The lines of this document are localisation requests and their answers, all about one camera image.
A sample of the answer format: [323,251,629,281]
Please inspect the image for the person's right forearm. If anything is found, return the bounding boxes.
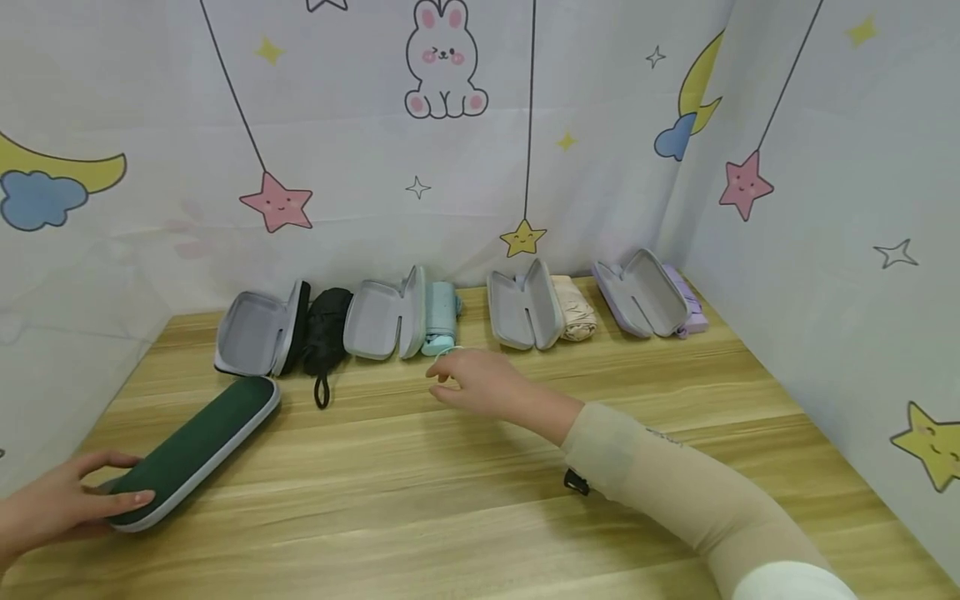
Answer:
[514,377,858,600]

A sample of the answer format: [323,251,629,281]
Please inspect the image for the purple folded umbrella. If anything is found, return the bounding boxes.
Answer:
[662,264,710,339]

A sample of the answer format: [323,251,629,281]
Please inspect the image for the beige folded umbrella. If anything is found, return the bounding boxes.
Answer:
[551,275,600,343]

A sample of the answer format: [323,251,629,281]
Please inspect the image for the dark green zippered case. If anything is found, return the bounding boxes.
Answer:
[101,376,283,534]

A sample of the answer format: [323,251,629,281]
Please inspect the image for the open case with black exterior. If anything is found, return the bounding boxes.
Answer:
[214,280,312,378]

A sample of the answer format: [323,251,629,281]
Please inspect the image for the open light blue-grey case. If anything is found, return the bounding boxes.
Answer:
[343,265,428,362]

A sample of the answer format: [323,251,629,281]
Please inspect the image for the black folded umbrella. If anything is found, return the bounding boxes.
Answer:
[302,287,354,410]

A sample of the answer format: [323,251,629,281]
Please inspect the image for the open grey case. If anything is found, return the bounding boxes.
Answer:
[487,258,566,351]

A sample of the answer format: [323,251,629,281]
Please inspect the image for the person's right hand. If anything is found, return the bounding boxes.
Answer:
[426,347,535,423]

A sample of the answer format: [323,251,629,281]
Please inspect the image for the open purple case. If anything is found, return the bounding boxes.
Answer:
[592,247,692,339]

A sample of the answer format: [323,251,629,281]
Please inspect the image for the person's left hand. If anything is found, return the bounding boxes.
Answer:
[0,450,157,576]

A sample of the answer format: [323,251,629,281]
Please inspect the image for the light blue folded umbrella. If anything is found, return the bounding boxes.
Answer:
[421,281,465,358]

